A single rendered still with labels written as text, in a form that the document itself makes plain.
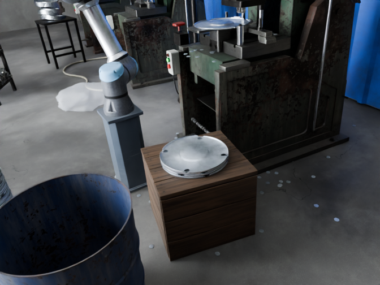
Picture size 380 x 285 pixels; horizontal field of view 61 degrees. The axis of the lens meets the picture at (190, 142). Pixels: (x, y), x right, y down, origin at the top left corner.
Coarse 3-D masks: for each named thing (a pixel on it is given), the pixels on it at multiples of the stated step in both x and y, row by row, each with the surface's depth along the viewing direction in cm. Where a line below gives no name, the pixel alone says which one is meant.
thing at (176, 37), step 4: (176, 32) 196; (180, 32) 195; (184, 32) 194; (176, 36) 194; (180, 36) 190; (184, 36) 191; (188, 36) 192; (176, 40) 196; (180, 40) 191; (184, 40) 192; (188, 40) 193; (176, 44) 197; (180, 44) 192; (184, 44) 193
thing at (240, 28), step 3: (240, 24) 154; (237, 27) 154; (240, 27) 153; (243, 27) 154; (237, 30) 155; (240, 30) 154; (243, 30) 154; (237, 33) 156; (240, 33) 155; (243, 33) 155; (237, 36) 156; (240, 36) 155; (243, 36) 156; (237, 39) 157; (240, 39) 156; (243, 39) 157; (237, 42) 158; (240, 42) 157; (243, 42) 157
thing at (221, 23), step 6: (216, 18) 181; (222, 18) 181; (228, 18) 180; (234, 18) 179; (240, 18) 176; (198, 24) 171; (204, 24) 170; (210, 24) 167; (216, 24) 165; (222, 24) 164; (228, 24) 164; (234, 24) 164; (246, 24) 161
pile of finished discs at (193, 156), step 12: (168, 144) 144; (180, 144) 144; (192, 144) 143; (204, 144) 142; (216, 144) 142; (168, 156) 136; (180, 156) 135; (192, 156) 133; (204, 156) 133; (216, 156) 133; (168, 168) 128; (180, 168) 128; (192, 168) 127; (204, 168) 126; (216, 168) 127
